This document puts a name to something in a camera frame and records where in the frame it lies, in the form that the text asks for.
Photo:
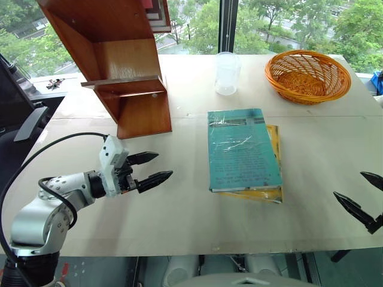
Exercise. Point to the white rounded cylinder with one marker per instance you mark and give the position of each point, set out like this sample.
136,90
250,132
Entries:
181,270
263,266

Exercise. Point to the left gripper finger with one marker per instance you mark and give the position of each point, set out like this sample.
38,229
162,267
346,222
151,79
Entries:
143,157
154,179

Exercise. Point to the clear plastic cup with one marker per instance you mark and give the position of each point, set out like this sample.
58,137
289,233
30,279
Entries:
227,74

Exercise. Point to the black table leg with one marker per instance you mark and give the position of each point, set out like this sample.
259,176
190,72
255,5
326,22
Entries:
341,255

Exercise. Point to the black window frame post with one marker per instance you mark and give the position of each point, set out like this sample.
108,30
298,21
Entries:
229,27

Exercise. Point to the brown wooden bookshelf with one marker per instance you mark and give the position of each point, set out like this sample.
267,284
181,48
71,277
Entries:
104,27

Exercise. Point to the teal book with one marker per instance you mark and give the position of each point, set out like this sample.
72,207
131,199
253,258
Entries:
242,149

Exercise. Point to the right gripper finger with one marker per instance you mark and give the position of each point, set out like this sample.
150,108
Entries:
375,180
356,209

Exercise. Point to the small bunch of keys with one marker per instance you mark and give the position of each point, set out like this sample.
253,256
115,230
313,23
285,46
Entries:
54,83

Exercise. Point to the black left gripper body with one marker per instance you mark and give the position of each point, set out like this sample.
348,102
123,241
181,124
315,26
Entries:
125,180

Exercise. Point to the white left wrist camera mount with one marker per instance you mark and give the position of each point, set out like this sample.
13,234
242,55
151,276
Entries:
108,149

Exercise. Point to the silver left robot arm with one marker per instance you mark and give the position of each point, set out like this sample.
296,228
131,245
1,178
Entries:
33,215

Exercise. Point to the blue object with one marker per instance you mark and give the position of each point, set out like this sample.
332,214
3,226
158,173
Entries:
377,83

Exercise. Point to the orange wicker basket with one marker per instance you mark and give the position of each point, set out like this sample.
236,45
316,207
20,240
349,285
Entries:
308,80

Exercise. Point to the dark red book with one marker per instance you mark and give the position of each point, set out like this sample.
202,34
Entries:
148,3

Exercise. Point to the black office chair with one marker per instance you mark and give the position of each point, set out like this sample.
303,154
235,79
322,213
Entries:
15,119

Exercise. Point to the yellow book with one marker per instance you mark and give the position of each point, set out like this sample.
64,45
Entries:
276,140

